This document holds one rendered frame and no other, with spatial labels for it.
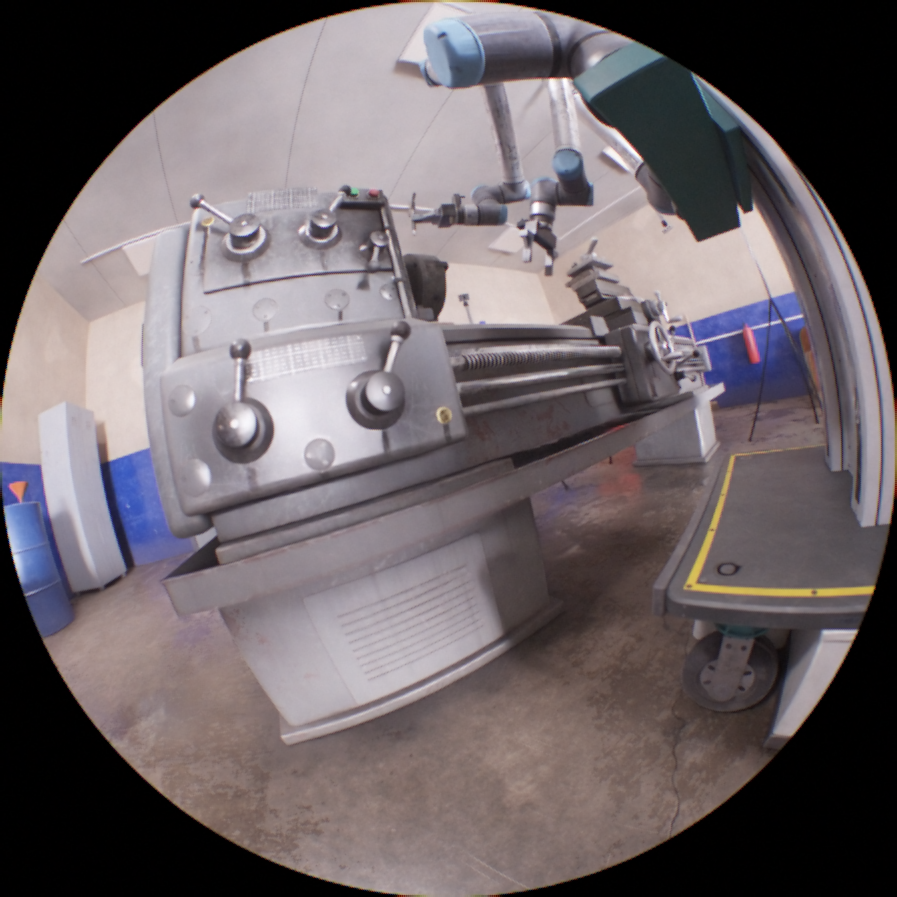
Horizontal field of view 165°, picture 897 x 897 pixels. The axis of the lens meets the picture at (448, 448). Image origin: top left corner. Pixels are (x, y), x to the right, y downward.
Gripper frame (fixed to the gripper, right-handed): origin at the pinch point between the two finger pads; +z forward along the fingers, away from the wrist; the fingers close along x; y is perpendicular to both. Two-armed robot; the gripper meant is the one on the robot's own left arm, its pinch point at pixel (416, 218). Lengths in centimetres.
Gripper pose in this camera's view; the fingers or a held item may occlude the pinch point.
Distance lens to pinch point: 123.2
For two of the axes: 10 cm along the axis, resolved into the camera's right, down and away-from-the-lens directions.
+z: -9.8, 1.8, -1.0
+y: 1.4, 9.4, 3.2
